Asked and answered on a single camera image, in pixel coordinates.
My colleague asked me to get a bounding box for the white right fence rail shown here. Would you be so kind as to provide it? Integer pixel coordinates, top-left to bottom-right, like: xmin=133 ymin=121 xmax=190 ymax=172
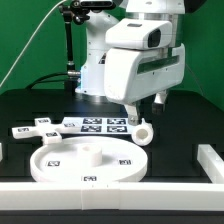
xmin=197 ymin=144 xmax=224 ymax=184

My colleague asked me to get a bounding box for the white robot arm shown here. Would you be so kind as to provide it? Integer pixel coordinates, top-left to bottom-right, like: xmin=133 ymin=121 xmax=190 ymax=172
xmin=76 ymin=0 xmax=187 ymax=125

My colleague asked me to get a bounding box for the white front fence rail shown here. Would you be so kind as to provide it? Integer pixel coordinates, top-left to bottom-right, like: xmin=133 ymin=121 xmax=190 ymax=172
xmin=0 ymin=182 xmax=224 ymax=211

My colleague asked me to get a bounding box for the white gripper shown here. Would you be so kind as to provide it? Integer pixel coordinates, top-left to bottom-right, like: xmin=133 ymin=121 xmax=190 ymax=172
xmin=104 ymin=45 xmax=185 ymax=126

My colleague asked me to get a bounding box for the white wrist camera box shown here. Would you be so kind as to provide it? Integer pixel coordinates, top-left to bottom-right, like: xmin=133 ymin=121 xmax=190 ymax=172
xmin=106 ymin=18 xmax=172 ymax=50

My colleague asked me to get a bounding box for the white marker tag sheet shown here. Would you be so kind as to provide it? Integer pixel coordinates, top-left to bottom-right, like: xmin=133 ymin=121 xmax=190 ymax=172
xmin=62 ymin=117 xmax=134 ymax=135

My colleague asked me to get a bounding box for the white round table top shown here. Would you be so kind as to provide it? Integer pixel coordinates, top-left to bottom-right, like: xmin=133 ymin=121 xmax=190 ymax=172
xmin=30 ymin=136 xmax=148 ymax=183

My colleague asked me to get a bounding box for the white cross-shaped table base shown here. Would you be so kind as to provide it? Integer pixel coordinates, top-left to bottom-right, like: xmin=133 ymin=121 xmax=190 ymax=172
xmin=12 ymin=118 xmax=81 ymax=145

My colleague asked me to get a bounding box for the white cable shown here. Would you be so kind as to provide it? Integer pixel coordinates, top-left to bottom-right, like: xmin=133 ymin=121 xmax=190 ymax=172
xmin=0 ymin=0 xmax=68 ymax=88

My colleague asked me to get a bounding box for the black cable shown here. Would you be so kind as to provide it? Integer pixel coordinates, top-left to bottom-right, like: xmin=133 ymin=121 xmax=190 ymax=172
xmin=25 ymin=71 xmax=73 ymax=90

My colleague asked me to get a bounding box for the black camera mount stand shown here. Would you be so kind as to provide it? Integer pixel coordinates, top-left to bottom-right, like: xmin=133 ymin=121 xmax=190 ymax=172
xmin=59 ymin=0 xmax=118 ymax=98

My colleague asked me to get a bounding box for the white fence rail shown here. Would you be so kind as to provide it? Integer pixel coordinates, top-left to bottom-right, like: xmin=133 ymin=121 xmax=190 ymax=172
xmin=0 ymin=182 xmax=224 ymax=211
xmin=197 ymin=144 xmax=224 ymax=184

